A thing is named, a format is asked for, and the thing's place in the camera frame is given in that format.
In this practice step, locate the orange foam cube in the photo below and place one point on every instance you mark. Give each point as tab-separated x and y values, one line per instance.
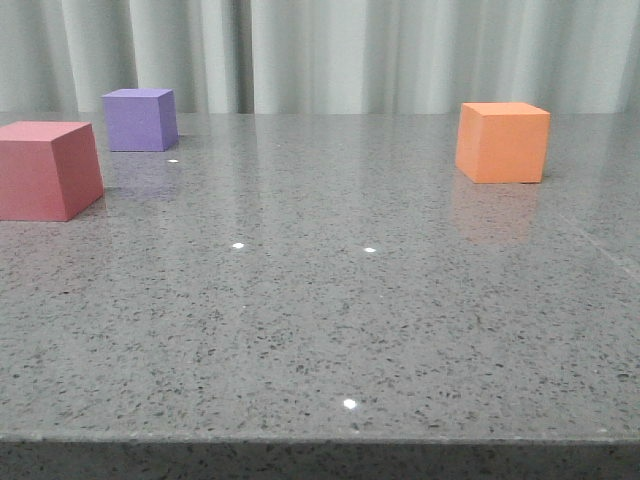
502	142

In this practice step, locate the purple foam cube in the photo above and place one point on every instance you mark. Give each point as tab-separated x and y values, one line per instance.
141	119

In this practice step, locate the pink foam cube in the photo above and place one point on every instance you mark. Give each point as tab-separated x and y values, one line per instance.
49	170

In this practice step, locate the pale green curtain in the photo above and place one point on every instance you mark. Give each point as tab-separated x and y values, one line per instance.
323	57

